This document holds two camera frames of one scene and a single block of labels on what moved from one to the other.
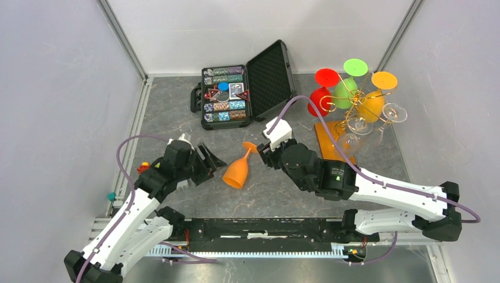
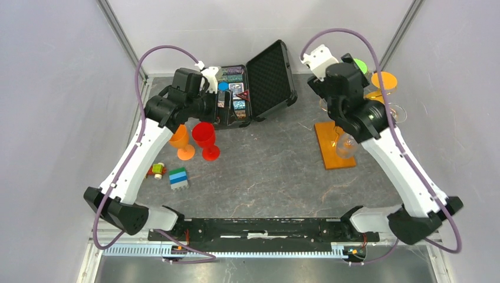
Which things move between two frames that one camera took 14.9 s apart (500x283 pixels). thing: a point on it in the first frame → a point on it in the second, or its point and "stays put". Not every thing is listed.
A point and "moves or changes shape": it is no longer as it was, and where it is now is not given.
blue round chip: [223, 86] stays put
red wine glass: [322, 97] → [203, 134]
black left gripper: [208, 165] → [225, 115]
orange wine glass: [235, 174] moves or changes shape
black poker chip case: [231, 96] stays put
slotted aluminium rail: [180, 252] stays put
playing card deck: [234, 88] stays put
